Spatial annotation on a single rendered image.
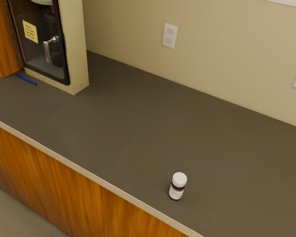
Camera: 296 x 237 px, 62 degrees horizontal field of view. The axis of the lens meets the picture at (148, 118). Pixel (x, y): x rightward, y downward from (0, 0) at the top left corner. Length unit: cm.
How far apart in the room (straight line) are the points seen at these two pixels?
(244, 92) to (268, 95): 11
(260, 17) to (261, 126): 45
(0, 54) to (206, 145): 102
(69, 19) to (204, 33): 59
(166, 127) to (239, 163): 32
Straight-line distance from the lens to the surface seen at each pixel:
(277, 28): 116
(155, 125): 105
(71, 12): 107
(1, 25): 135
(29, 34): 122
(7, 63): 141
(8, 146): 136
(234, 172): 96
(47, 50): 109
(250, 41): 118
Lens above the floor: 164
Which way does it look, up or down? 41 degrees down
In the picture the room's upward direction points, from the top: 6 degrees clockwise
